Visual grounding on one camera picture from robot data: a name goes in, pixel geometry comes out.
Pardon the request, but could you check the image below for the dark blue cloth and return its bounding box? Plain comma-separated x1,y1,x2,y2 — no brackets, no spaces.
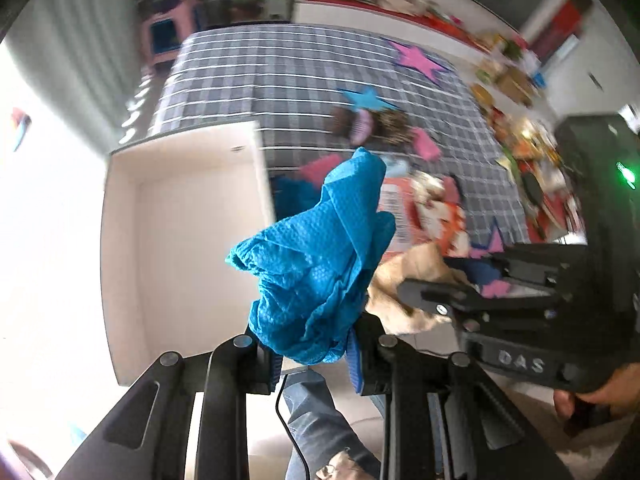
270,176,320,221

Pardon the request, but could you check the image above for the grey green curtain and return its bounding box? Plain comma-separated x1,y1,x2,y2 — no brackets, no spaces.
6,0,143,154

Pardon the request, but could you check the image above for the light blue fluffy duster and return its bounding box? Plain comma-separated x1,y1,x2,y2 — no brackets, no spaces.
382,156,411,178

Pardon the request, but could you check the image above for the pink plastic stool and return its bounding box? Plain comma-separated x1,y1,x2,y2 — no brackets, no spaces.
141,0,201,68

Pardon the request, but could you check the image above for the pile of colourful clutter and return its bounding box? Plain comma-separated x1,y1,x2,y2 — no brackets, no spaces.
470,84,586,245

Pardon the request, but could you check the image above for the white red tv cabinet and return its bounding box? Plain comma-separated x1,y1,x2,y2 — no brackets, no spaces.
292,0,494,59

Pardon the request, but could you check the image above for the grey checked star cloth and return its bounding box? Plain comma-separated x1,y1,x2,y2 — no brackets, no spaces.
149,24,528,243

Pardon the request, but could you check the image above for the floral tissue pack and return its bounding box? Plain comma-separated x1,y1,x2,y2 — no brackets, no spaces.
416,200,471,258

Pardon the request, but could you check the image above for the pink patterned paper box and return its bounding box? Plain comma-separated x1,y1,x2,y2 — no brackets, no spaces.
378,178,428,257

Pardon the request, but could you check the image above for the bright blue waffle cloth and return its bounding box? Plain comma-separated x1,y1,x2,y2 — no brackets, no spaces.
226,148,396,365

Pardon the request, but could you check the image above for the beige scrunchie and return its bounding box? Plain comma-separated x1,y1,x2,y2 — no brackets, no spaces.
366,243,471,335

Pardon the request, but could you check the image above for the pink sponge block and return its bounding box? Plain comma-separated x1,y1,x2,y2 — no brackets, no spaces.
411,127,442,162
298,154,343,190

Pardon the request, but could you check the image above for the white polka dot scrunchie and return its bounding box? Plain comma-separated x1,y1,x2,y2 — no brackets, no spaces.
410,171,445,204

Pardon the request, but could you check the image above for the person's right hand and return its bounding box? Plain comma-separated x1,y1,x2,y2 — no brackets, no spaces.
553,363,640,437

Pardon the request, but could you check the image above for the white open storage box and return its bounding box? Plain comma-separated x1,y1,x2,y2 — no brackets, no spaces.
100,120,274,386

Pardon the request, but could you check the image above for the cardboard box on floor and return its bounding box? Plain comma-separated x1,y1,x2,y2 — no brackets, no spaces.
497,66,534,107

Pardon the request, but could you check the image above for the dark knitted beanie hat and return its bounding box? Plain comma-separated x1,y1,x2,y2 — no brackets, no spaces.
329,107,375,148

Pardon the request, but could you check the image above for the leopard print scarf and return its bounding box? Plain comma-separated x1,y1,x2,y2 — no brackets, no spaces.
372,110,416,146

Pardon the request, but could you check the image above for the black cable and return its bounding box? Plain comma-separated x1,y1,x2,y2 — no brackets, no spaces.
274,372,314,480

